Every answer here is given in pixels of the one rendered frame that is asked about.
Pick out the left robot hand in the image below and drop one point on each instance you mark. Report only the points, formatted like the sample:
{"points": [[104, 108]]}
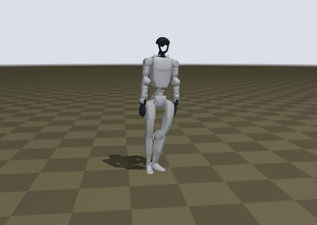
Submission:
{"points": [[175, 106]]}

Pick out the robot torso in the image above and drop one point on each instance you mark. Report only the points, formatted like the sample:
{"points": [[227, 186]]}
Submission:
{"points": [[160, 76]]}

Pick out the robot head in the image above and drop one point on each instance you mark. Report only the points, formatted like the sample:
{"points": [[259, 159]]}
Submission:
{"points": [[161, 42]]}

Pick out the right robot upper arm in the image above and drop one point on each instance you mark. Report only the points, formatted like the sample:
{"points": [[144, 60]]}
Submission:
{"points": [[146, 69]]}

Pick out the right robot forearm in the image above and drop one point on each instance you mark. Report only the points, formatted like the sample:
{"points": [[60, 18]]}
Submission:
{"points": [[144, 91]]}

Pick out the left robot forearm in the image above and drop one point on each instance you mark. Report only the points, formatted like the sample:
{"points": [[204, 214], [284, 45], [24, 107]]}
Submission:
{"points": [[175, 93]]}

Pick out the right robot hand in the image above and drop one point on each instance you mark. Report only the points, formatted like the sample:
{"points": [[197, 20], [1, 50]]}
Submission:
{"points": [[142, 109]]}

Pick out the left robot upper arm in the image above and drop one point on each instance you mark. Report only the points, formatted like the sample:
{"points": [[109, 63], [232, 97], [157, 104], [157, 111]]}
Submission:
{"points": [[175, 81]]}

